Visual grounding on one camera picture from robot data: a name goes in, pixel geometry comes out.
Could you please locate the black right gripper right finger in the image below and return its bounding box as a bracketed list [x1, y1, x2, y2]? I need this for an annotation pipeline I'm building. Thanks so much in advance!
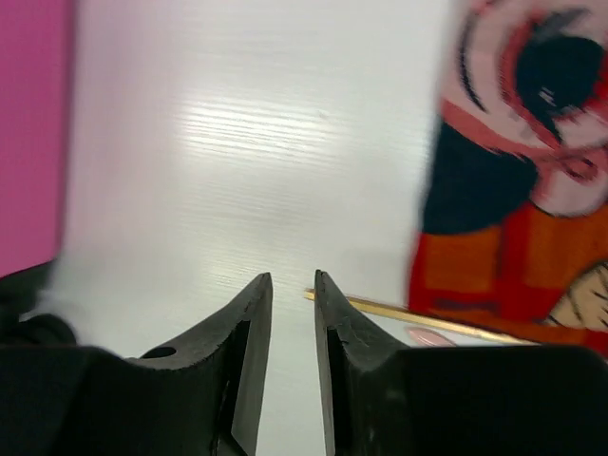
[314, 270, 409, 455]

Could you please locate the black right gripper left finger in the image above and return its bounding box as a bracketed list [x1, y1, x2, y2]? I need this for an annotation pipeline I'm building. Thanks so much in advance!
[127, 273, 273, 455]

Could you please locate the wooden chopstick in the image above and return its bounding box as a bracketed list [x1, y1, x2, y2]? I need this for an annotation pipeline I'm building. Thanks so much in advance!
[303, 287, 538, 345]

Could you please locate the red cartoon print cloth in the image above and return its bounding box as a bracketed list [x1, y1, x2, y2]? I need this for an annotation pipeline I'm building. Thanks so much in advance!
[407, 1, 607, 353]

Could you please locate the pink hard-shell suitcase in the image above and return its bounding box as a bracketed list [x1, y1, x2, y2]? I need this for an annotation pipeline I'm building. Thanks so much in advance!
[1, 1, 75, 275]

